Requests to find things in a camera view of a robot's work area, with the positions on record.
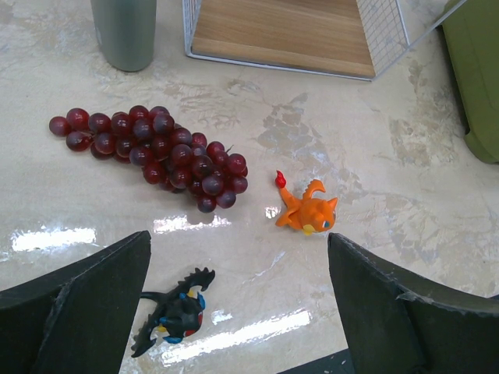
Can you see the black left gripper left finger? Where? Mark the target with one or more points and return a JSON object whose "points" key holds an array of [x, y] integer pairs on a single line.
{"points": [[76, 319]]}

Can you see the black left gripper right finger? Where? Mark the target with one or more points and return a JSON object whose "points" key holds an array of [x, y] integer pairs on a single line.
{"points": [[396, 321]]}

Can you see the white wire wooden shelf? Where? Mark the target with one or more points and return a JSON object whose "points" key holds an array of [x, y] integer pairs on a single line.
{"points": [[349, 39]]}

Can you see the green plastic bin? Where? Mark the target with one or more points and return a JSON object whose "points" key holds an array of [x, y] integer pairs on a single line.
{"points": [[471, 35]]}

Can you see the black bat-like toy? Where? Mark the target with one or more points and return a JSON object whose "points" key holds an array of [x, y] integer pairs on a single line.
{"points": [[178, 312]]}

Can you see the orange dragon toy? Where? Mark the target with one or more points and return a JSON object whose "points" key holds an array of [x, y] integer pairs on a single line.
{"points": [[307, 214]]}

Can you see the green soap dispenser bottle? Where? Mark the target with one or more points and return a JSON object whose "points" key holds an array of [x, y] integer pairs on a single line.
{"points": [[125, 32]]}

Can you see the red grape bunch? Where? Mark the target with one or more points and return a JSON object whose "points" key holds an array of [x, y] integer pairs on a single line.
{"points": [[168, 154]]}

